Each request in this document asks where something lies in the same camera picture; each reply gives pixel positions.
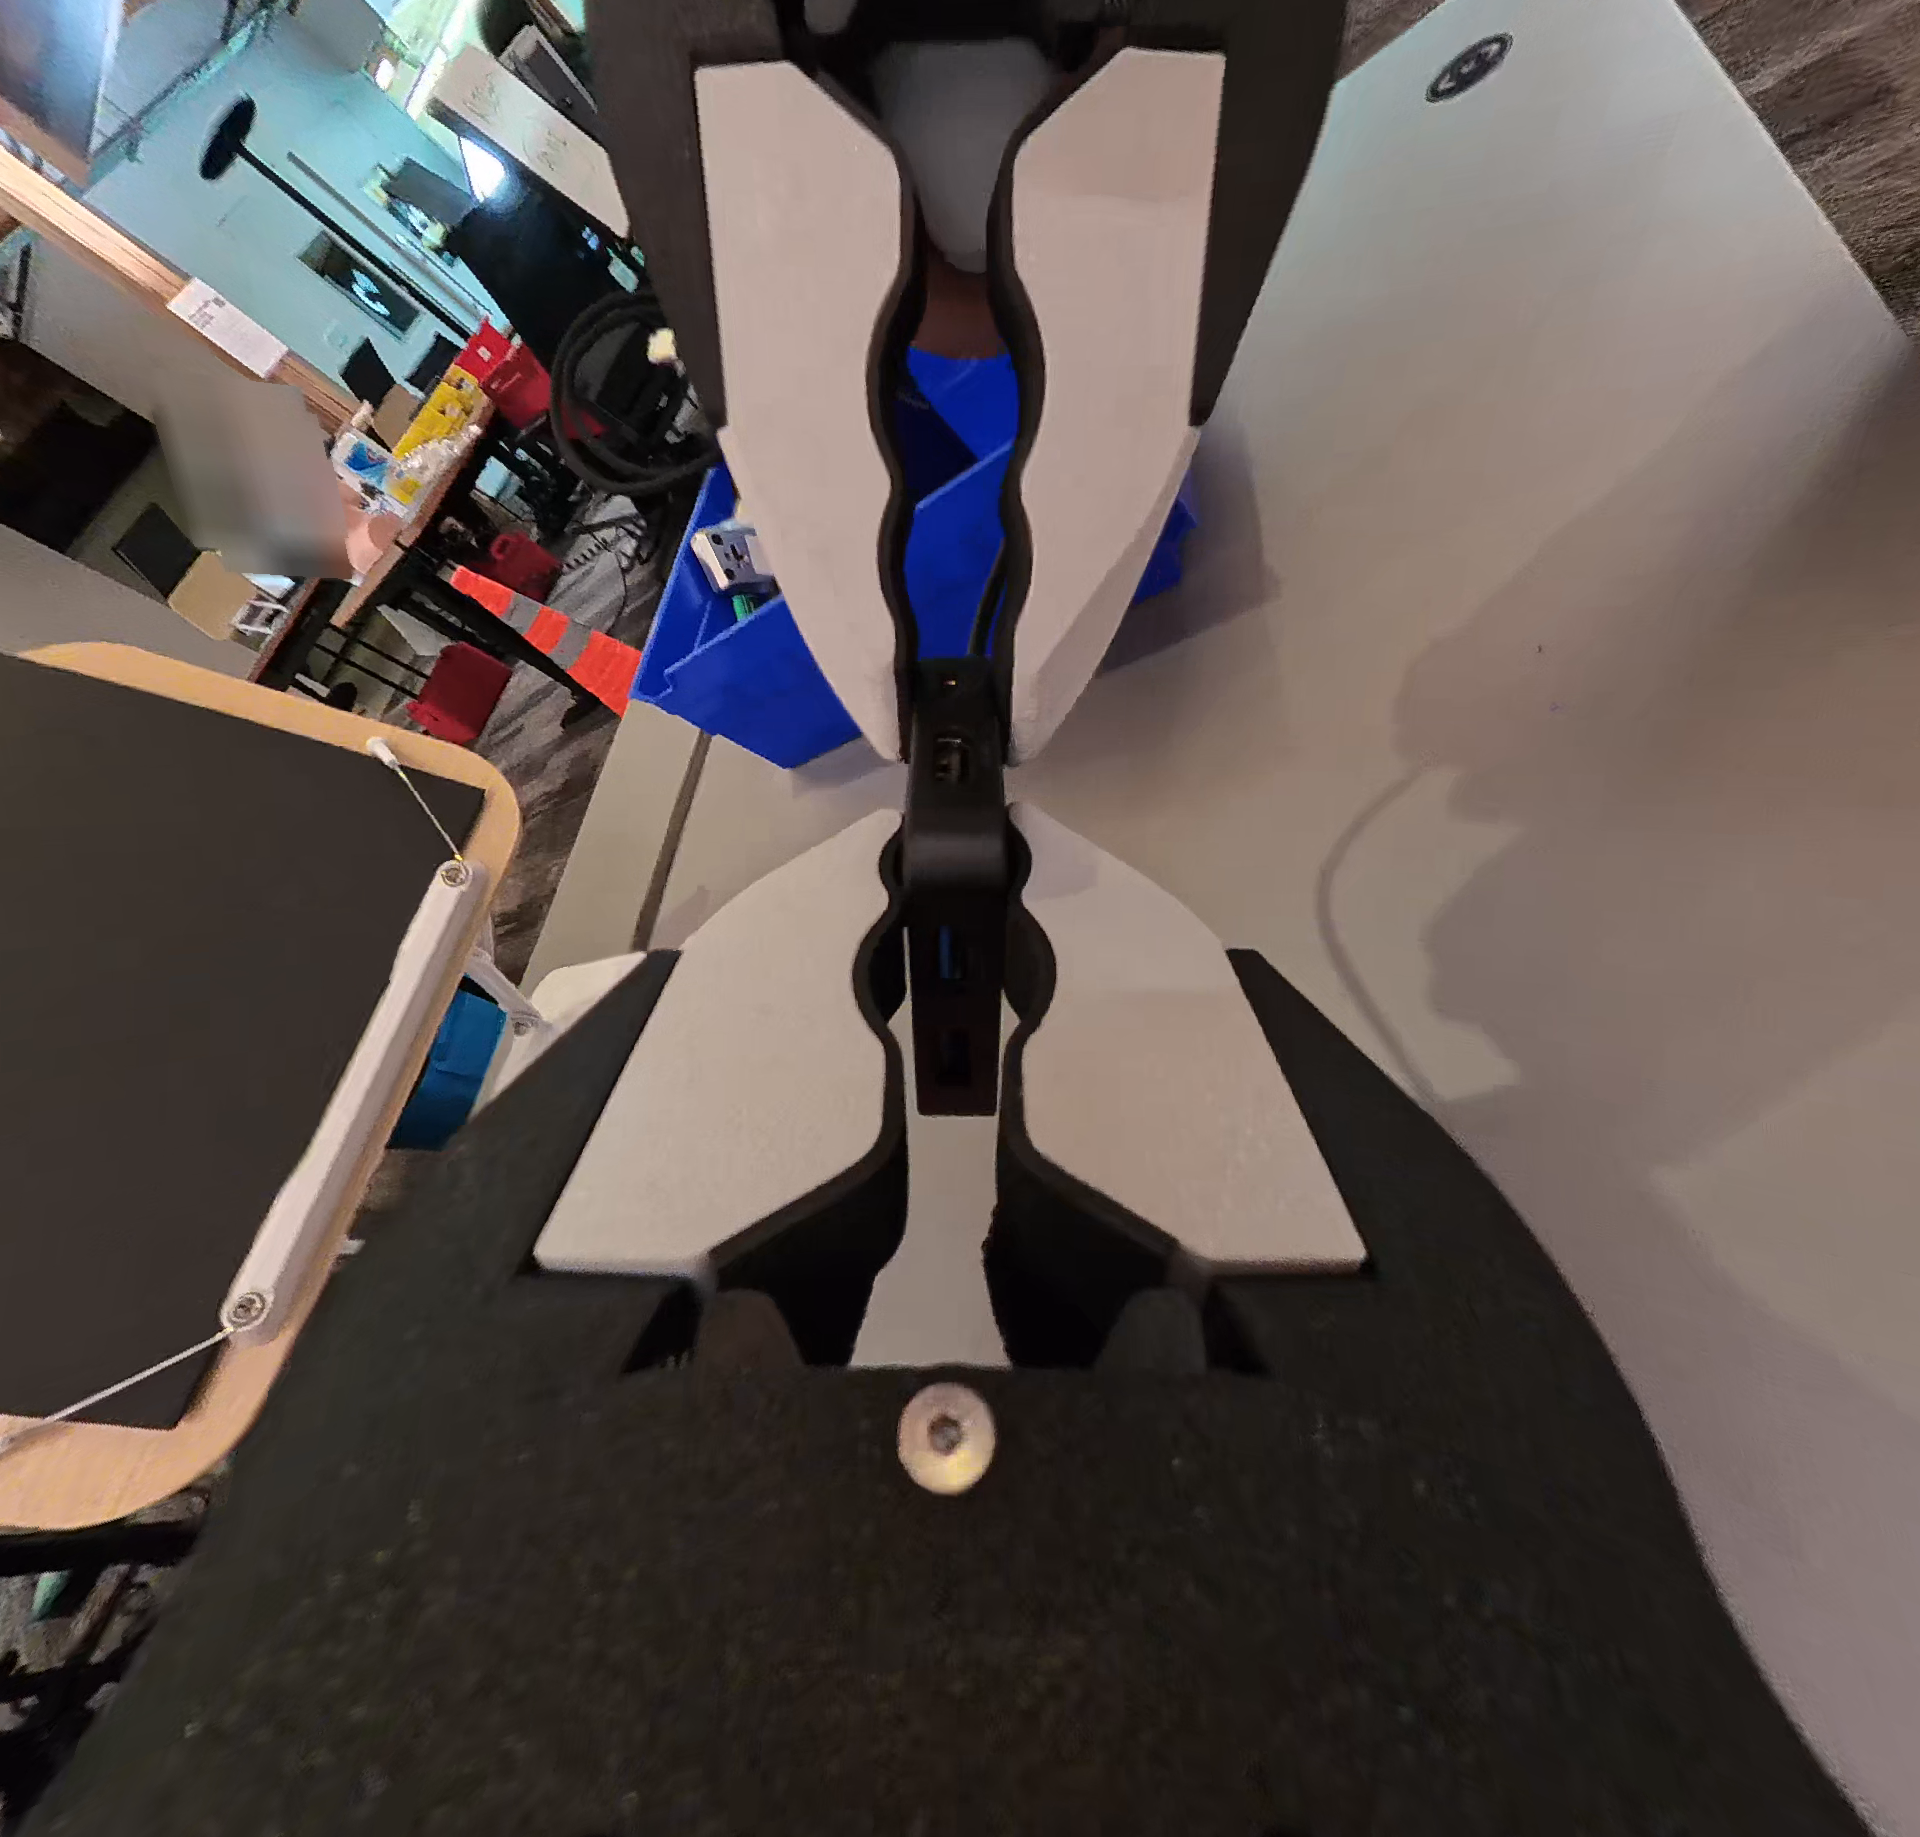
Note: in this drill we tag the black usb hub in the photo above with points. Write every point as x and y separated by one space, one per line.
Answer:
955 937

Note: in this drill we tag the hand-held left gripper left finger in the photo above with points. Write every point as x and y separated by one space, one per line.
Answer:
721 1116

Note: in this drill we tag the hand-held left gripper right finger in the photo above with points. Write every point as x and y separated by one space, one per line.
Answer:
1185 1116

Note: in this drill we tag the yellow plastic bin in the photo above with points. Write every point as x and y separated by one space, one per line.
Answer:
444 411

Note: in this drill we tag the blue floor crate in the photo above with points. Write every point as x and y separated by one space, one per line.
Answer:
457 1072

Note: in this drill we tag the tablet stand with dark board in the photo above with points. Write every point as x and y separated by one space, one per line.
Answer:
180 1056

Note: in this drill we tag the black desk grommet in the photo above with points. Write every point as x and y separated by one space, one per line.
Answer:
1470 67

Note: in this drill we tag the blue plastic bin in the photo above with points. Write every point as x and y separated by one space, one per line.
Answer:
766 681

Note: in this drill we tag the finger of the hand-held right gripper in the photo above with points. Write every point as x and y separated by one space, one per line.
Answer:
1126 367
796 367

